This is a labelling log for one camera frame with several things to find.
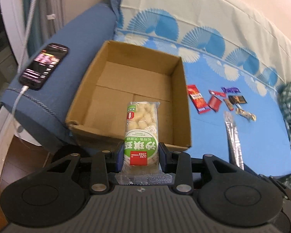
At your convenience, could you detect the black smartphone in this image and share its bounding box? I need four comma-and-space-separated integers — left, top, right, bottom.
19, 43, 69, 90

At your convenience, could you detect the brown cardboard box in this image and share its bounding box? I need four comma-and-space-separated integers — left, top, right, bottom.
66, 41, 192, 150

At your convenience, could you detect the small red brown candy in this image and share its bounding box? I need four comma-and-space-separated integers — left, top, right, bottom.
223, 98, 234, 111

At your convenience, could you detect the red chip packet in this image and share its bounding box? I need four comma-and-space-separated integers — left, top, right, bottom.
187, 85, 210, 114

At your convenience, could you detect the silver blue snack stick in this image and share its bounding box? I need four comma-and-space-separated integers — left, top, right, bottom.
223, 111, 244, 170

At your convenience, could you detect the blue white patterned sofa cover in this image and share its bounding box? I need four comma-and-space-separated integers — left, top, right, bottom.
111, 0, 291, 177

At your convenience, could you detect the thin red snack stick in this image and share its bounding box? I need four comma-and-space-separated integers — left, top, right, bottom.
209, 90, 227, 98

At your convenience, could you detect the purple chocolate bar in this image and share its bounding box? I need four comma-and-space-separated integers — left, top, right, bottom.
221, 87, 241, 94

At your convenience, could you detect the yellow cartoon snack pack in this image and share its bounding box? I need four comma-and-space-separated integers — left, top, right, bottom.
236, 108, 256, 122

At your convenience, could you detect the green rice cracker pack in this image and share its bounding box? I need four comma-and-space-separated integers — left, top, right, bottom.
115, 102, 173, 186

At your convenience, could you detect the black gold snack pouch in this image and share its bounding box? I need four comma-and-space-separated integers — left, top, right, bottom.
228, 95, 247, 104

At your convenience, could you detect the red square snack packet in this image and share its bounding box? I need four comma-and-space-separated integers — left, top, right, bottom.
208, 95, 222, 112

